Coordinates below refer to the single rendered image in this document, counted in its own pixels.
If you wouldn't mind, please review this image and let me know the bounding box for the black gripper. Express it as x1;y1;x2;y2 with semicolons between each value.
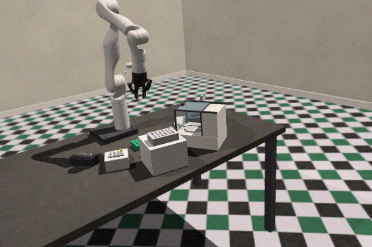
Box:
127;72;152;100

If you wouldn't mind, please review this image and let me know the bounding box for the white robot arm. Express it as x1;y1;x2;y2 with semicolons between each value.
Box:
96;0;149;130

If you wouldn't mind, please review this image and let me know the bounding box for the green tube rack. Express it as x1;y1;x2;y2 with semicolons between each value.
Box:
131;139;140;151

